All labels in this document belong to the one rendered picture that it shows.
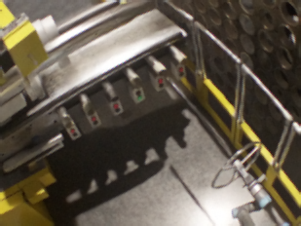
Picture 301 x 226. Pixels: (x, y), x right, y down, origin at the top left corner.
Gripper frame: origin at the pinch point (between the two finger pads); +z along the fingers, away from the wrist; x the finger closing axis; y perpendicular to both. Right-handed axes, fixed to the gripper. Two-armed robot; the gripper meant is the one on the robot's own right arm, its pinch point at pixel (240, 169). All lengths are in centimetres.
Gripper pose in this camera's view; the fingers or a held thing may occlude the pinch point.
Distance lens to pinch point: 191.7
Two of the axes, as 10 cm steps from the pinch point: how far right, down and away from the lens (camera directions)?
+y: -7.7, 6.3, 0.7
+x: 4.1, 4.2, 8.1
